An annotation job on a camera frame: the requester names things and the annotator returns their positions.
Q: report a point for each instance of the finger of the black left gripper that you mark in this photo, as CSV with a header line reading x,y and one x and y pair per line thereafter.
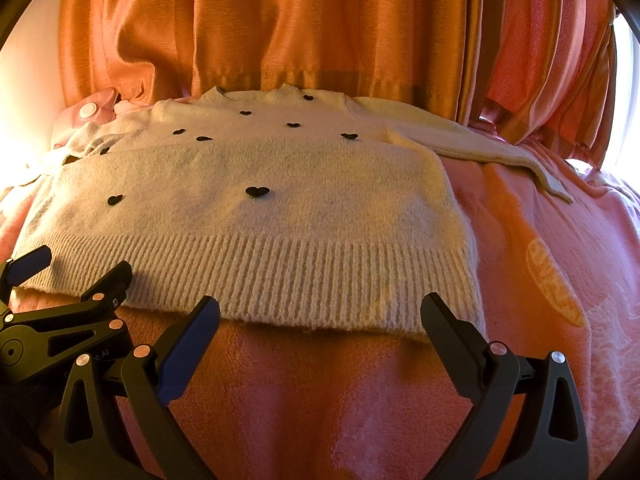
x,y
16,272
40,344

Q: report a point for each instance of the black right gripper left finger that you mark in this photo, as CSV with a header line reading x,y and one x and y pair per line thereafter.
x,y
92,441

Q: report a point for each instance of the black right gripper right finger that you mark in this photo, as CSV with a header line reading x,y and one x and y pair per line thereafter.
x,y
549,440

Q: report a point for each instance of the white sweater with black hearts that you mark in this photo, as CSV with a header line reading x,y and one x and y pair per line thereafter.
x,y
291,207

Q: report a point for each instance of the pink fleece blanket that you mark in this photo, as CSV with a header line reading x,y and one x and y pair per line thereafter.
x,y
290,402

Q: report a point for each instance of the pink hot water bag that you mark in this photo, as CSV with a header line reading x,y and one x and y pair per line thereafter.
x,y
101,107

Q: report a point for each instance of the orange curtain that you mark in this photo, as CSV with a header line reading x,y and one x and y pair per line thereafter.
x,y
542,69

